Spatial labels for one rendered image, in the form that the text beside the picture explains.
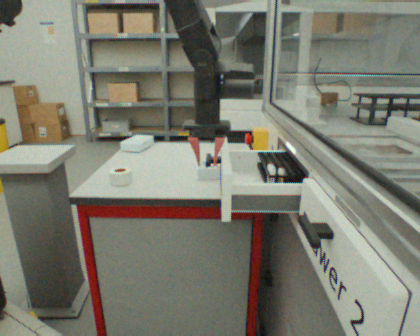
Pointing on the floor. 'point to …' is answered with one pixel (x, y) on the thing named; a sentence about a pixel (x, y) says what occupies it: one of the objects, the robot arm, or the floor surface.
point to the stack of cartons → (39, 117)
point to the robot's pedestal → (43, 227)
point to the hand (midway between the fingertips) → (206, 162)
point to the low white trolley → (168, 248)
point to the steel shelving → (128, 69)
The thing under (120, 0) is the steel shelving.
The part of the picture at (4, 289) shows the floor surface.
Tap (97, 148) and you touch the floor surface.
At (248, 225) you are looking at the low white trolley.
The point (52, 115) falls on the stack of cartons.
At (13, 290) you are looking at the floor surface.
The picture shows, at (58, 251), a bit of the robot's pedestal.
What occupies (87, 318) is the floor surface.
